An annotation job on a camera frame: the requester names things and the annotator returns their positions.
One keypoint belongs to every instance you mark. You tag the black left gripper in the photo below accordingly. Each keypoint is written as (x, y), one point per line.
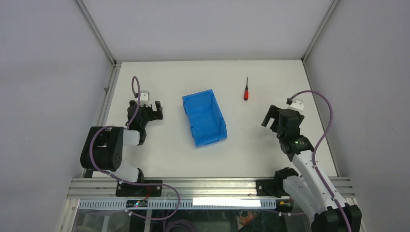
(154, 115)

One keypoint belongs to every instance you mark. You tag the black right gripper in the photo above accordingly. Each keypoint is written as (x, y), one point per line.
(273, 112)

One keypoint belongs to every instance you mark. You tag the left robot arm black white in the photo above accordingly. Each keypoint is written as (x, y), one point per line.
(103, 147)

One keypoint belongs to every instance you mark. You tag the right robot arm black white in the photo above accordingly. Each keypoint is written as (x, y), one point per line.
(326, 209)

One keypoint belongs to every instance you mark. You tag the red black screwdriver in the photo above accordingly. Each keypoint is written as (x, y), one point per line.
(246, 92)

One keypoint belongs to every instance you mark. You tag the blue plastic storage bin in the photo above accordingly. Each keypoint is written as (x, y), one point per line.
(207, 124)

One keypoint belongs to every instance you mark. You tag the orange object under table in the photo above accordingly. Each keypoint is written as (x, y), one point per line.
(247, 216)

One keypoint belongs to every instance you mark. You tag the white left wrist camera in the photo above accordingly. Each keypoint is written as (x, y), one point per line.
(143, 99)

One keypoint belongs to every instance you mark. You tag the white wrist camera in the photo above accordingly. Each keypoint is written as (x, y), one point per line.
(296, 105)
(143, 99)

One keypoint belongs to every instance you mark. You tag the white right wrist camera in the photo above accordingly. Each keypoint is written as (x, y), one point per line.
(296, 105)

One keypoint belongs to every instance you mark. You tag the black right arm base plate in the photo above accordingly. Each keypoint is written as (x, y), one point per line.
(269, 187)

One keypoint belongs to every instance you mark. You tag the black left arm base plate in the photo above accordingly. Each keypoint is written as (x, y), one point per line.
(127, 190)

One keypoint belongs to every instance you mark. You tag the white slotted cable duct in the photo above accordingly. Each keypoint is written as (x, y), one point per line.
(196, 203)

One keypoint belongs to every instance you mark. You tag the aluminium extrusion rail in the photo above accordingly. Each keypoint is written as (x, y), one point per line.
(188, 188)

